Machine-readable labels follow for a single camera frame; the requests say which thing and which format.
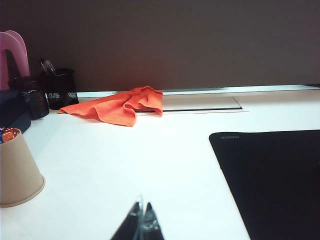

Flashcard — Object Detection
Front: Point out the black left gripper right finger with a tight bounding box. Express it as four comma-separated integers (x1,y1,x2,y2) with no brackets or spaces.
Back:
143,201,166,240

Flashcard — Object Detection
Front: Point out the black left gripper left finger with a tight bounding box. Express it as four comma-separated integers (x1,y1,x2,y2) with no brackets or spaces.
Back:
109,201,143,240

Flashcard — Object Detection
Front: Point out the black mouse pad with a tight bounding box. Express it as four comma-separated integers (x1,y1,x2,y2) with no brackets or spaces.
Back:
208,129,320,240

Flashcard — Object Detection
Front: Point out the orange cloth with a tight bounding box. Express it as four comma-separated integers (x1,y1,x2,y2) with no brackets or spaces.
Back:
58,85,164,128

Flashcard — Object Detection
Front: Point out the beige paper cup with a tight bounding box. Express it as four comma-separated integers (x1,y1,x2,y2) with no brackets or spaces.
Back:
0,127,46,208

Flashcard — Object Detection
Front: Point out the orange die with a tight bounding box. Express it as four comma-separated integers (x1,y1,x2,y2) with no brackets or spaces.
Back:
2,128,15,143

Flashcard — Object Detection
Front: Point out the dark glass jar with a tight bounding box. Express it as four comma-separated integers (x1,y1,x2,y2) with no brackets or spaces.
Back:
9,76,50,121

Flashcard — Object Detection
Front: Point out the black mesh pen holder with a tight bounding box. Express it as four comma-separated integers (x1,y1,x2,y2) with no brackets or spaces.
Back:
40,68,80,111

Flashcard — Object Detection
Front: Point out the dark blue box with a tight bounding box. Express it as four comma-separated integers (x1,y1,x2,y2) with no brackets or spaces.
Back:
0,89,32,135

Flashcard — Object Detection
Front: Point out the clear pen in holder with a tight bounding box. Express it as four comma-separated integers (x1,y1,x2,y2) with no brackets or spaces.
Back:
39,58,56,75

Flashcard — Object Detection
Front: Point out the grey desk divider panel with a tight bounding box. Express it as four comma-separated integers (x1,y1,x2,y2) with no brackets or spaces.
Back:
0,0,320,92

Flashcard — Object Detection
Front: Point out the pink curved plastic stand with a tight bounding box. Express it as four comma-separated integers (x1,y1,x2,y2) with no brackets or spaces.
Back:
0,29,31,91

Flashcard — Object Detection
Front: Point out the silver desk cable cover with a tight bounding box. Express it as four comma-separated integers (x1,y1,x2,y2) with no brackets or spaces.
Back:
136,96,244,113

